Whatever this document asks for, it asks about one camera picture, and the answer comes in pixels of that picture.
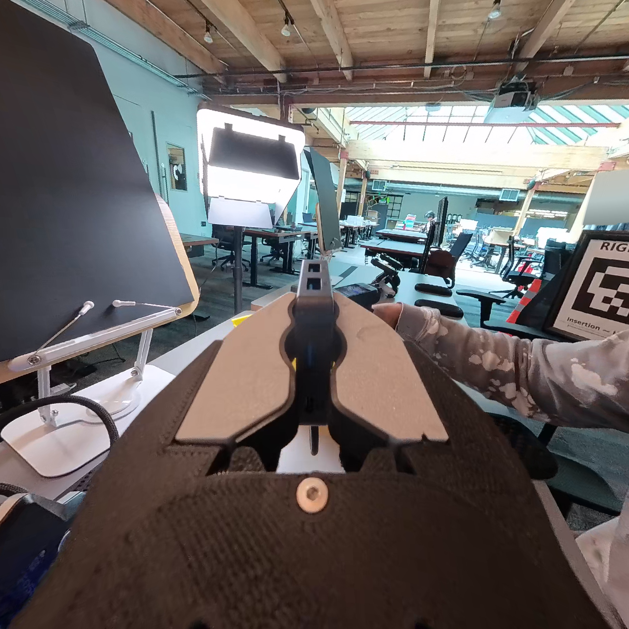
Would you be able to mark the black monitor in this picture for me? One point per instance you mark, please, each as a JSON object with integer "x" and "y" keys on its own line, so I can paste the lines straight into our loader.
{"x": 442, "y": 221}

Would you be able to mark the black multiport usb hub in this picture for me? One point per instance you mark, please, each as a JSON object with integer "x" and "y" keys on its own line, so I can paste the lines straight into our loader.
{"x": 314, "y": 344}

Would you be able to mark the black chair armrest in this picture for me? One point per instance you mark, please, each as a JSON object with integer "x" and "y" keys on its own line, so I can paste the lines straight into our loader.
{"x": 521, "y": 442}

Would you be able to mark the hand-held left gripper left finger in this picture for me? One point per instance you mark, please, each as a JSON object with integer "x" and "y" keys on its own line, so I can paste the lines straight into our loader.
{"x": 241, "y": 383}

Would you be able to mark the black armrest pad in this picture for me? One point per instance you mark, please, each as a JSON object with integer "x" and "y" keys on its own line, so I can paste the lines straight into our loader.
{"x": 437, "y": 308}
{"x": 432, "y": 290}

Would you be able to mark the orange white traffic cone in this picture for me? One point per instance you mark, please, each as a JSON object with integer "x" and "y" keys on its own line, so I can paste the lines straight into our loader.
{"x": 523, "y": 304}

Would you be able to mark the white tablet stand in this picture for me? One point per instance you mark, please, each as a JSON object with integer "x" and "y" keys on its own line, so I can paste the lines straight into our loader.
{"x": 59, "y": 442}

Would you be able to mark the person's grey hoodie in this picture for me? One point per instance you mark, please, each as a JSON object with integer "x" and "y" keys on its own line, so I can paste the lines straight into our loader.
{"x": 609, "y": 565}

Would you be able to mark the black office chair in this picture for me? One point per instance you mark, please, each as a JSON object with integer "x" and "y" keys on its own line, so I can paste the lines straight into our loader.
{"x": 442, "y": 260}
{"x": 228, "y": 245}

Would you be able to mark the studio light panel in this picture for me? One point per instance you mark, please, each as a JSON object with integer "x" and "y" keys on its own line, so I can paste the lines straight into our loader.
{"x": 250, "y": 196}

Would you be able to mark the framed black white marker sign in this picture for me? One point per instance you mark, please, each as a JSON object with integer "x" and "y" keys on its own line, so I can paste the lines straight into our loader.
{"x": 604, "y": 295}

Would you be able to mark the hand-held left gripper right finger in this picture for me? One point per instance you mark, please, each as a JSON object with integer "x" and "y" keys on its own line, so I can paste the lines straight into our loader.
{"x": 388, "y": 383}

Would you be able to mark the ceiling projector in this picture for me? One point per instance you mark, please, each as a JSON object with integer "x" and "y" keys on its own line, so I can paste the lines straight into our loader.
{"x": 511, "y": 101}

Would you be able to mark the ceiling spot lamp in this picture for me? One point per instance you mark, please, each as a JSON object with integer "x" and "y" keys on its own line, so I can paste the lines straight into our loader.
{"x": 285, "y": 28}
{"x": 208, "y": 35}
{"x": 494, "y": 10}

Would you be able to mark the person's right forearm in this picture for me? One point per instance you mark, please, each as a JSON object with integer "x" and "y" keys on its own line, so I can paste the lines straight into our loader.
{"x": 516, "y": 373}

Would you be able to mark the blue plastic bin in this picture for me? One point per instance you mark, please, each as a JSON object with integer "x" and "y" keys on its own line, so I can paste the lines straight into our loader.
{"x": 29, "y": 565}

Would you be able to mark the person's right hand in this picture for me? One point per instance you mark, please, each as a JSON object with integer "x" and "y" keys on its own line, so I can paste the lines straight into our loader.
{"x": 390, "y": 313}

